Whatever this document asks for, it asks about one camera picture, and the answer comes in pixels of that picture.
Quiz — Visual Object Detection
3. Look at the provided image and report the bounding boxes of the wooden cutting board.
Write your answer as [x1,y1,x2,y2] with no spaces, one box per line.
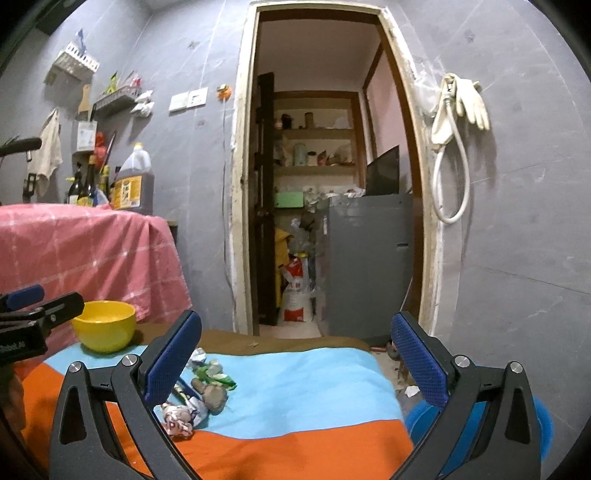
[76,84,92,121]

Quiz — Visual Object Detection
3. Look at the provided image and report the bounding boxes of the wooden door frame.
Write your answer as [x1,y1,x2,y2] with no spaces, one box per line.
[231,0,444,342]

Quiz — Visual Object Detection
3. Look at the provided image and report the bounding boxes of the yellow bag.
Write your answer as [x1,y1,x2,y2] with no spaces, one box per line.
[276,229,294,305]

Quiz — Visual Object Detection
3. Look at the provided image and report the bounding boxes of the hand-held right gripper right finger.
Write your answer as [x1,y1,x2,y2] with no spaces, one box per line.
[390,311,542,480]

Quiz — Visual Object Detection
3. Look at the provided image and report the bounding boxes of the white wall switch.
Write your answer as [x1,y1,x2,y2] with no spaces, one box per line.
[168,88,208,113]

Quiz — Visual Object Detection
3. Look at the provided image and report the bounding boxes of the black pan handle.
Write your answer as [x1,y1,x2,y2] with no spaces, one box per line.
[0,137,43,155]

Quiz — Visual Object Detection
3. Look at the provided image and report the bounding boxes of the white wall basket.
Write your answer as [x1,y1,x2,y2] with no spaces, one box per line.
[45,41,100,84]

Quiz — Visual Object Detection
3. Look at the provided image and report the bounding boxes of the red white sack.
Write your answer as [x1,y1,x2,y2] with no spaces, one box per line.
[281,253,315,324]

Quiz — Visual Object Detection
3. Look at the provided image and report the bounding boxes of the wooden shelf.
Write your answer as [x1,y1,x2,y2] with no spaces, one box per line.
[272,91,365,178]

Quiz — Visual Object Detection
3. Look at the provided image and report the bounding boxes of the striped blanket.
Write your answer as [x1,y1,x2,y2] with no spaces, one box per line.
[14,320,414,480]

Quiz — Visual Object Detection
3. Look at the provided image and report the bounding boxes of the dark blue wrapper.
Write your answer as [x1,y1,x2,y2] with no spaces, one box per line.
[172,382,204,402]

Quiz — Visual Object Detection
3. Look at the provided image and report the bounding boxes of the metal wall rack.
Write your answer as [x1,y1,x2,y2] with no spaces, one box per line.
[95,88,141,116]

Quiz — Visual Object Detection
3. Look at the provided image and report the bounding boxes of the black monitor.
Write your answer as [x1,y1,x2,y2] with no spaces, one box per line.
[366,145,400,197]

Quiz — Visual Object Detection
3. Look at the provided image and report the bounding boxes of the yellow bowl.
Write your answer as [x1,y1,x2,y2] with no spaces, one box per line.
[71,301,137,354]

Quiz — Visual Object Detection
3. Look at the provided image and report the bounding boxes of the white rag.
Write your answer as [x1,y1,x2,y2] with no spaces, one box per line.
[130,90,155,116]

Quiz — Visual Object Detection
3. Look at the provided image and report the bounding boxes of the green wrapper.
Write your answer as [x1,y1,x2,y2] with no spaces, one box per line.
[191,359,237,388]

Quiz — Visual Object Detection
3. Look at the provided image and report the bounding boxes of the white hose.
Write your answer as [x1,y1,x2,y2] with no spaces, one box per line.
[431,73,472,225]

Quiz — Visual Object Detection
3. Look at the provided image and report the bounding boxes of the grey washing machine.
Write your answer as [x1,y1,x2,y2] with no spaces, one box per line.
[318,194,415,344]

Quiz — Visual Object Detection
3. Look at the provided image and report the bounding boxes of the cooking oil jug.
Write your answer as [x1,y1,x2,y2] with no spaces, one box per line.
[111,143,155,215]

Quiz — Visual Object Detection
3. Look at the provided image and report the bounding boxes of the hanging beige towel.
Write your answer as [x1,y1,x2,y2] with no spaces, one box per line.
[36,108,63,199]

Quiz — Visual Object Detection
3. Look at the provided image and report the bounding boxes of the blue plastic bucket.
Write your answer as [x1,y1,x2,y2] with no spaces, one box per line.
[405,394,553,478]

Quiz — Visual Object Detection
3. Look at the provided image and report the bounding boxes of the pink checked cloth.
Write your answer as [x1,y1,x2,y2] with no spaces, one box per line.
[0,203,192,356]

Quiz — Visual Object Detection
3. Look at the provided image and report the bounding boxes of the white rubber gloves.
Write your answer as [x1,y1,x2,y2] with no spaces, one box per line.
[455,78,491,130]

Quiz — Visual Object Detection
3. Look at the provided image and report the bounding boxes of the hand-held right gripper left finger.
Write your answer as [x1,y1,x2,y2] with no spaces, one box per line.
[48,309,204,480]

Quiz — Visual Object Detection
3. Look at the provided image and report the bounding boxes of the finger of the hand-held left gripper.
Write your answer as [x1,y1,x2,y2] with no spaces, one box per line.
[0,292,86,330]
[0,285,45,312]

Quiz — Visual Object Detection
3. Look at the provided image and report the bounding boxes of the white paper carton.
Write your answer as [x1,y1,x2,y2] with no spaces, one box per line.
[74,121,97,152]

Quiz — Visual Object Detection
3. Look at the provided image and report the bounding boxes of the dark wooden door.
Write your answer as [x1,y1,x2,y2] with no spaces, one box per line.
[252,73,278,326]

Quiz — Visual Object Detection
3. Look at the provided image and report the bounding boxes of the brown wrapper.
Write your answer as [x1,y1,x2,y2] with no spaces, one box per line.
[191,378,229,415]

